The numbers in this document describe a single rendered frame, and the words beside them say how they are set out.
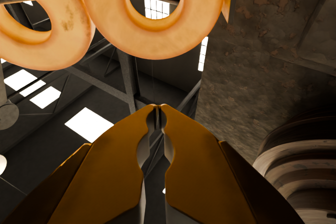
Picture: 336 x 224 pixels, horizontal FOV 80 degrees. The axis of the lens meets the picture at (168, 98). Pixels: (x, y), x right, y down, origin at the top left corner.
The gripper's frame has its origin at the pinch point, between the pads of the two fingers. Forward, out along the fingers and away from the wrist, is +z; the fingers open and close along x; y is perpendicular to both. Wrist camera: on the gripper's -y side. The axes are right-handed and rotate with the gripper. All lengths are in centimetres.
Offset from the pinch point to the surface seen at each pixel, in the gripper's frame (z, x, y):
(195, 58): 796, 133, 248
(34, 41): 15.2, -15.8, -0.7
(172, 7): 803, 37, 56
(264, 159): 25.7, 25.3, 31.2
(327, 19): 16.4, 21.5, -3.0
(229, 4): 11.5, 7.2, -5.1
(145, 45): 15.1, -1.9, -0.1
